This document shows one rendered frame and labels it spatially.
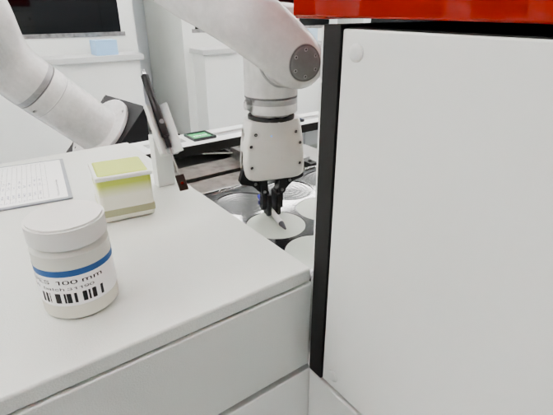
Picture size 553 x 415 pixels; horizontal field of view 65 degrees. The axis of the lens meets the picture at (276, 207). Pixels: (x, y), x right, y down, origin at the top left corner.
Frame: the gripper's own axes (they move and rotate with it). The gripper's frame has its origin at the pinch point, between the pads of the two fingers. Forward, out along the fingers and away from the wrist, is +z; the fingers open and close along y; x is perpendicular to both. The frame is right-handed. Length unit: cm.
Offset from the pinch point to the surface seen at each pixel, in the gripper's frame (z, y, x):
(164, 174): -6.3, -17.4, 2.9
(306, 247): 2.3, 1.2, -13.0
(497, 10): -31, 0, -43
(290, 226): 2.3, 1.5, -5.6
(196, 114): 62, 40, 337
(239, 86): 36, 79, 326
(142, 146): -3.6, -19.5, 28.4
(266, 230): 2.3, -2.9, -5.9
